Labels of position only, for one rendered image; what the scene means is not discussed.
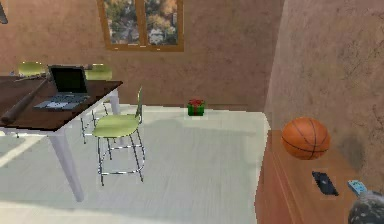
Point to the green gift box red bow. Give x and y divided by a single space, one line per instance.
195 107

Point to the black telephone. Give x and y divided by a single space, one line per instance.
324 183

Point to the brown wooden dresser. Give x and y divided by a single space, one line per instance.
300 190

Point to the brown top white leg table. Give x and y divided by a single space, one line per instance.
50 116

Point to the black laptop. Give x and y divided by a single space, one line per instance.
65 90

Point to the green seat metal chair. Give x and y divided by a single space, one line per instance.
30 68
120 125
99 73

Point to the wooden framed window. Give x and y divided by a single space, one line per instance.
144 23

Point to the dark brown baseball bat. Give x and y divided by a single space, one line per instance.
23 103

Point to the light blue remote control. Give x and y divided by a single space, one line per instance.
356 187

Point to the orange basketball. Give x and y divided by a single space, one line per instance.
305 138

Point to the dark grey wall object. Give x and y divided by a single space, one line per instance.
2 15

